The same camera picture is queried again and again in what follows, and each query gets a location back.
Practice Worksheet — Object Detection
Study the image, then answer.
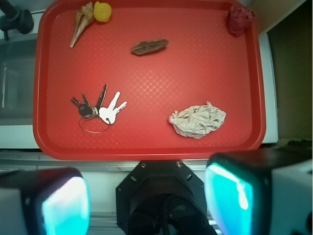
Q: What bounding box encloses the black mount under camera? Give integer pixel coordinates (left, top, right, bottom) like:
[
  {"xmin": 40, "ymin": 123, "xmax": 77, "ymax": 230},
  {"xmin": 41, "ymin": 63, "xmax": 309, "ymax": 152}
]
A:
[{"xmin": 115, "ymin": 161, "xmax": 216, "ymax": 235}]

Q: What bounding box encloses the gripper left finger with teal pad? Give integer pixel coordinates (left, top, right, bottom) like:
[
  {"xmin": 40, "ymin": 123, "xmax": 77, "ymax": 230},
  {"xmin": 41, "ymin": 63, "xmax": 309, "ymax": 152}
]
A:
[{"xmin": 0, "ymin": 167, "xmax": 91, "ymax": 235}]

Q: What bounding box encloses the bunch of keys on ring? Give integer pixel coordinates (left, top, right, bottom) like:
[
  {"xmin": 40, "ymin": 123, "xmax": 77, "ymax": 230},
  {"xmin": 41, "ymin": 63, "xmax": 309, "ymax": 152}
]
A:
[{"xmin": 70, "ymin": 84, "xmax": 128, "ymax": 134}]

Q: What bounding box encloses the brown spiral conch shell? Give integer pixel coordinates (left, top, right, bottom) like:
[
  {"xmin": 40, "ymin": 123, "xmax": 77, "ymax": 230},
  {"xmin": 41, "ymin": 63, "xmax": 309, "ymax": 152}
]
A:
[{"xmin": 69, "ymin": 2, "xmax": 94, "ymax": 48}]

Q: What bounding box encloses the yellow rubber duck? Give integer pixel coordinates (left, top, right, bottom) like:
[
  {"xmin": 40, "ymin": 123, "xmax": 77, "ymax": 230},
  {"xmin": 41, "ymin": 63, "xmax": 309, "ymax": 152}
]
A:
[{"xmin": 93, "ymin": 1, "xmax": 112, "ymax": 23}]

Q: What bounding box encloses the crumpled red paper ball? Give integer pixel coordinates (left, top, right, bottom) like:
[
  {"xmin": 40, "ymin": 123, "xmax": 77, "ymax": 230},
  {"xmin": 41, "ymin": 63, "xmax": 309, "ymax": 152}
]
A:
[{"xmin": 227, "ymin": 4, "xmax": 256, "ymax": 36}]

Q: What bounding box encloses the clear plastic bin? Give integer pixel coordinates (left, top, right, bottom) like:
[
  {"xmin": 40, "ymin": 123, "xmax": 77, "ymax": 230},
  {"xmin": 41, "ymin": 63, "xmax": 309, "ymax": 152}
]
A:
[{"xmin": 0, "ymin": 34, "xmax": 37, "ymax": 126}]

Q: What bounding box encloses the black clamp knob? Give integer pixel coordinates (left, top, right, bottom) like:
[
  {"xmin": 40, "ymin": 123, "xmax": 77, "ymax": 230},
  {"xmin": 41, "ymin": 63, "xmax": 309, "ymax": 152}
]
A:
[{"xmin": 0, "ymin": 0, "xmax": 34, "ymax": 41}]

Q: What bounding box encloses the crumpled white paper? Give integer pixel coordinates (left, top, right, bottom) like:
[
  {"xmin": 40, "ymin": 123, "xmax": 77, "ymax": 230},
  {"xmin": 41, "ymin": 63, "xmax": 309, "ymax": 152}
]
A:
[{"xmin": 168, "ymin": 101, "xmax": 226, "ymax": 139}]

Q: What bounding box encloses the red plastic tray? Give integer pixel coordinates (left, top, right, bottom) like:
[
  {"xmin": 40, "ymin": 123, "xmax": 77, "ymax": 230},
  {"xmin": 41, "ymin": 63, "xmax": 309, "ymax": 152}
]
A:
[{"xmin": 33, "ymin": 0, "xmax": 266, "ymax": 161}]

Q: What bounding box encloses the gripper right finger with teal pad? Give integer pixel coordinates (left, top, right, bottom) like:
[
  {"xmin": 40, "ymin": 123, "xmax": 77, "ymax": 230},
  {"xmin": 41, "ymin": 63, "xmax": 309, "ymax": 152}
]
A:
[{"xmin": 204, "ymin": 146, "xmax": 313, "ymax": 235}]

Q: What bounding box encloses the brown dried seed pod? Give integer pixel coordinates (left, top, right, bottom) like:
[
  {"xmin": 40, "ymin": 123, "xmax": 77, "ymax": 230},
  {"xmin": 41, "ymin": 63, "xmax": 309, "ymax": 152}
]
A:
[{"xmin": 131, "ymin": 39, "xmax": 169, "ymax": 55}]

